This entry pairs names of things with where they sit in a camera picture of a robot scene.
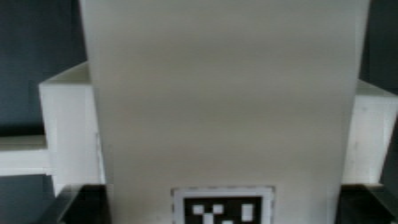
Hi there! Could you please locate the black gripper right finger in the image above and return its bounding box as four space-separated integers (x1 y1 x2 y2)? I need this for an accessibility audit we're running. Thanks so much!
335 184 398 224

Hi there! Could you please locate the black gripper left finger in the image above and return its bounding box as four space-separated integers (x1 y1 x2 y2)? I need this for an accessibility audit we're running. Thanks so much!
35 184 111 224

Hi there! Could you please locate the white cabinet body box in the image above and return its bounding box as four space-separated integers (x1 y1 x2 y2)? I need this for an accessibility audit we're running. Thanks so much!
39 64 398 191

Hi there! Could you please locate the white cabinet top block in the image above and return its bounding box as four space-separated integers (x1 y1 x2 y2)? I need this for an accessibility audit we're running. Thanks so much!
81 0 369 224

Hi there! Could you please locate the white U-shaped obstacle frame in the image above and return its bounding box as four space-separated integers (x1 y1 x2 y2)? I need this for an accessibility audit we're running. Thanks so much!
0 135 49 176

